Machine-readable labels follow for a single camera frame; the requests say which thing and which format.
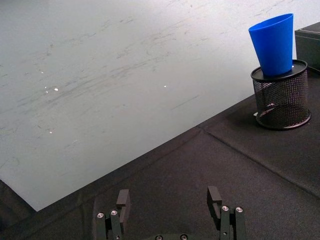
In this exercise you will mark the pale wall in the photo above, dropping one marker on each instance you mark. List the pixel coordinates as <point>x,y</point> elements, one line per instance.
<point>112,75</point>

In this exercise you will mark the black table cloth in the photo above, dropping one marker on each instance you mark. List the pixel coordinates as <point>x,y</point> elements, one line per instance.
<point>190,175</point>

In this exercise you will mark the blue plastic cup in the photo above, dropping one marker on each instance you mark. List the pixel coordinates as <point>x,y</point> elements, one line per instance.
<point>272,45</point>

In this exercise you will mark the black box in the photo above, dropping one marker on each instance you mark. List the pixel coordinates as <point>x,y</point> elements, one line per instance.
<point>308,45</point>

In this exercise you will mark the black hanging cloth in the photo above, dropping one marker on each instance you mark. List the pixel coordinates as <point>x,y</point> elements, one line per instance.
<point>12,200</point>

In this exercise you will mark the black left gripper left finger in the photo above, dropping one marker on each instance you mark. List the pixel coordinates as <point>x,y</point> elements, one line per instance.
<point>123,200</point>

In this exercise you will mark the black mesh pen holder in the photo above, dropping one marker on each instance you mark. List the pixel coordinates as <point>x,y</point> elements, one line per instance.
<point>282,100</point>

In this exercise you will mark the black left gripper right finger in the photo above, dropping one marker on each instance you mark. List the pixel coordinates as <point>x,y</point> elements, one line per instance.
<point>214,197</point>

